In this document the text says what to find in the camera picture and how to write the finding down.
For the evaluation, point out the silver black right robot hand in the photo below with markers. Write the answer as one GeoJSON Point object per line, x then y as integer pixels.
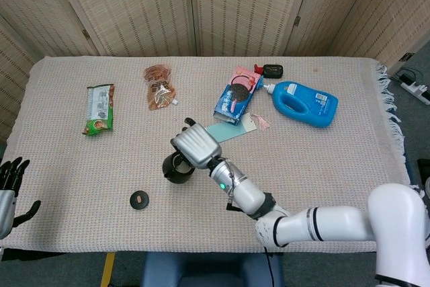
{"type": "Point", "coordinates": [198, 146]}

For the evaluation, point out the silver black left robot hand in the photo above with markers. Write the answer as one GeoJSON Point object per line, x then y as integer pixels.
{"type": "Point", "coordinates": [8, 199]}

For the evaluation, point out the black cast iron teapot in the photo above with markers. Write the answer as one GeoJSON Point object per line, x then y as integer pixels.
{"type": "Point", "coordinates": [178, 176]}

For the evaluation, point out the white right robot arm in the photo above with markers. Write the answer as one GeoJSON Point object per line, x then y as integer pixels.
{"type": "Point", "coordinates": [336, 223]}

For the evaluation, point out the black teapot lid wooden knob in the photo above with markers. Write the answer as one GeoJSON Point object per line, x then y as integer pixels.
{"type": "Point", "coordinates": [142, 203]}

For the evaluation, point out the light blue bookmark pink tassel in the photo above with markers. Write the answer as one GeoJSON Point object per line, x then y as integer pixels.
{"type": "Point", "coordinates": [225, 132]}

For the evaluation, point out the blue cookie box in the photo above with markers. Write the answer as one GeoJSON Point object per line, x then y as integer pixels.
{"type": "Point", "coordinates": [228, 105]}

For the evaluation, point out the brown spout pouch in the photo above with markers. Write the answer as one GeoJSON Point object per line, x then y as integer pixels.
{"type": "Point", "coordinates": [159, 92]}

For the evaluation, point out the pink earphone card package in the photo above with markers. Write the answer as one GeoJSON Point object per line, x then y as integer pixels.
{"type": "Point", "coordinates": [242, 73]}

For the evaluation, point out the woven checked tablecloth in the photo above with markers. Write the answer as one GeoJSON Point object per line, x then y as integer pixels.
{"type": "Point", "coordinates": [100, 172]}

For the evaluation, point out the small red clip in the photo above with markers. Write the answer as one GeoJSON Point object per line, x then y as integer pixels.
{"type": "Point", "coordinates": [258, 68]}

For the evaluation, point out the black rectangular device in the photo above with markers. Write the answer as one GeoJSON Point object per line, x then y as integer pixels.
{"type": "Point", "coordinates": [272, 71]}

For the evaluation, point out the green snack bag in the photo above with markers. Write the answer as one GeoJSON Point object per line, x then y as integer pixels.
{"type": "Point", "coordinates": [99, 109]}

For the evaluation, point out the blue detergent bottle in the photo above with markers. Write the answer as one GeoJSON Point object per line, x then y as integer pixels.
{"type": "Point", "coordinates": [302, 105]}

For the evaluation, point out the beige woven folding screen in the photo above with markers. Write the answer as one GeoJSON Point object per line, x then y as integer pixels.
{"type": "Point", "coordinates": [235, 4]}

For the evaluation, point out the brass screen hinge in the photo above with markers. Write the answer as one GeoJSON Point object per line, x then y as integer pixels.
{"type": "Point", "coordinates": [297, 20]}
{"type": "Point", "coordinates": [86, 34]}

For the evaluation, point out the white power strip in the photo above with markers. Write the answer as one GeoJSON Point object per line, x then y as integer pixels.
{"type": "Point", "coordinates": [416, 88]}

